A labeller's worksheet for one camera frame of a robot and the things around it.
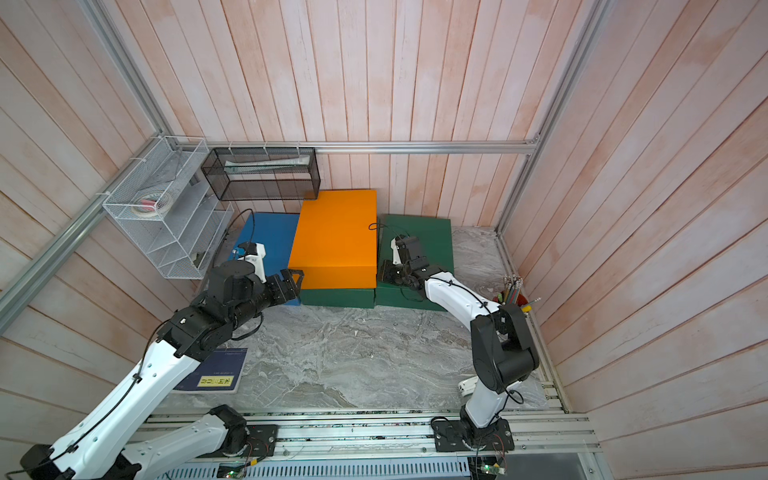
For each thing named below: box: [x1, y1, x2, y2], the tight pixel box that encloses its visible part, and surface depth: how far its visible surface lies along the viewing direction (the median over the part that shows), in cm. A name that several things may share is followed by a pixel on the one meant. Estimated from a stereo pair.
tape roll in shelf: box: [131, 192, 173, 218], surface depth 75 cm
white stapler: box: [458, 376, 479, 397], surface depth 81 cm
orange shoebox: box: [289, 189, 378, 289], surface depth 87 cm
